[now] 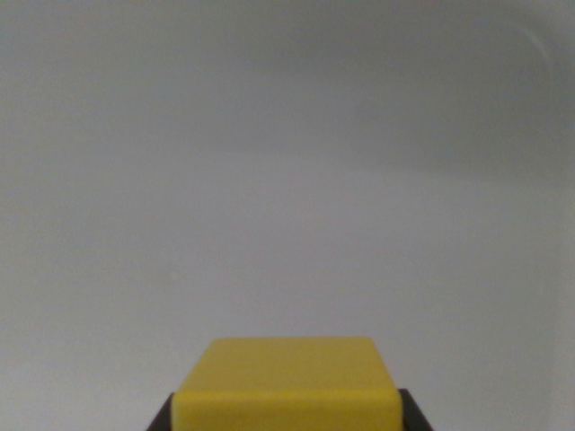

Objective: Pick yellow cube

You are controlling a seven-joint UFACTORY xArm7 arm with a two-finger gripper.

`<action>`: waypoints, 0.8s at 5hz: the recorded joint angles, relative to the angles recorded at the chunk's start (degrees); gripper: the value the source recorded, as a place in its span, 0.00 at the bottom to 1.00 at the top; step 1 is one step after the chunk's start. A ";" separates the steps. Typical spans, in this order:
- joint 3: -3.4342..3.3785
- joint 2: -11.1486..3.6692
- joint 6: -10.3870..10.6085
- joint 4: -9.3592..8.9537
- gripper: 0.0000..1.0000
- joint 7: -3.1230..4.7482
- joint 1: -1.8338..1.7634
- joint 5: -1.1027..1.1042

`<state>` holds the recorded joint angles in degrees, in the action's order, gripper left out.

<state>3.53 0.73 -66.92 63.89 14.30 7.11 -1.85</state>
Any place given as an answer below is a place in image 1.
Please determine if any yellow cube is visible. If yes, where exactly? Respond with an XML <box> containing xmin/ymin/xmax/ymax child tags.
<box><xmin>172</xmin><ymin>336</ymin><xmax>403</xmax><ymax>431</ymax></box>

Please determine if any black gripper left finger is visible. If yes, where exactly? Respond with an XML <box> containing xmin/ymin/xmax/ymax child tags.
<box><xmin>144</xmin><ymin>391</ymin><xmax>176</xmax><ymax>431</ymax></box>

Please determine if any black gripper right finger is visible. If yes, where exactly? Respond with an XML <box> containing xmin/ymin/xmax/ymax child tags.
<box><xmin>396</xmin><ymin>387</ymin><xmax>436</xmax><ymax>431</ymax></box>

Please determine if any grey plastic tray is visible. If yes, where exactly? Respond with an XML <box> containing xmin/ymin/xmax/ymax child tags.
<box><xmin>0</xmin><ymin>0</ymin><xmax>575</xmax><ymax>431</ymax></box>

